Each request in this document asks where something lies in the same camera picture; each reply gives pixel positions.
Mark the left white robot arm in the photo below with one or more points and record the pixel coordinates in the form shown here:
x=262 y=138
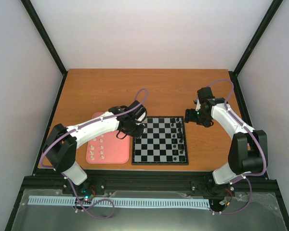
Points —
x=62 y=143

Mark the black king piece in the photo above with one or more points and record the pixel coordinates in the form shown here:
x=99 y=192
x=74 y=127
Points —
x=180 y=135

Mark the black white chessboard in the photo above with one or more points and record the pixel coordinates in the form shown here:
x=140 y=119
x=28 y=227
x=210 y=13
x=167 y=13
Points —
x=155 y=146

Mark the light blue cable duct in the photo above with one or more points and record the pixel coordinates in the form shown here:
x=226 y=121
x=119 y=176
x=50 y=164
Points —
x=121 y=202

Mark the pink plastic tray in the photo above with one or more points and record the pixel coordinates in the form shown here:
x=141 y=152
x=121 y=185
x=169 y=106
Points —
x=115 y=151

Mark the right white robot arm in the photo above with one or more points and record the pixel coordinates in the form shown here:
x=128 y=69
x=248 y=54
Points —
x=248 y=151

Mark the black aluminium frame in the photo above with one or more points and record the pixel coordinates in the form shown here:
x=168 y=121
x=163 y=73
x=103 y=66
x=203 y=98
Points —
x=149 y=180

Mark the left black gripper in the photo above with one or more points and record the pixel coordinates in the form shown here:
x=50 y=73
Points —
x=136 y=135

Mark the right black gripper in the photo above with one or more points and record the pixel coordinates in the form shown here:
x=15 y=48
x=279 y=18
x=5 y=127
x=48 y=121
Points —
x=207 y=122

